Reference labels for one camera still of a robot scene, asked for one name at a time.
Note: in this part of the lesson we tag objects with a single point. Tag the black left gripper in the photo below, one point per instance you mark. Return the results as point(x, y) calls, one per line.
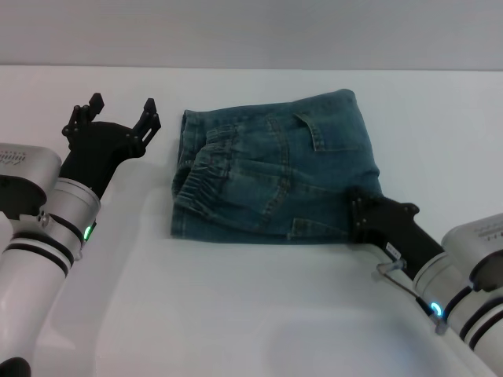
point(96, 153)

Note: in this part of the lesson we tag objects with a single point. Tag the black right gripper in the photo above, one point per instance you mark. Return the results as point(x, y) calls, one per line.
point(397, 231)

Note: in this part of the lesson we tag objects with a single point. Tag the blue denim shorts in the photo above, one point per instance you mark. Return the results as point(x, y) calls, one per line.
point(275, 169)

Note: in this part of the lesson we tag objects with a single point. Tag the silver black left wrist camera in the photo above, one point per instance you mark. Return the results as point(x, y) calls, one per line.
point(23, 176)

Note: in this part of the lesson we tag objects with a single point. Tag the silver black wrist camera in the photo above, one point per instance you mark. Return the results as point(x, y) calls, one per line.
point(477, 251)
point(23, 176)

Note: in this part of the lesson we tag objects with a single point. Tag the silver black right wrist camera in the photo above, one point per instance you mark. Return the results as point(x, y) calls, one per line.
point(477, 251)

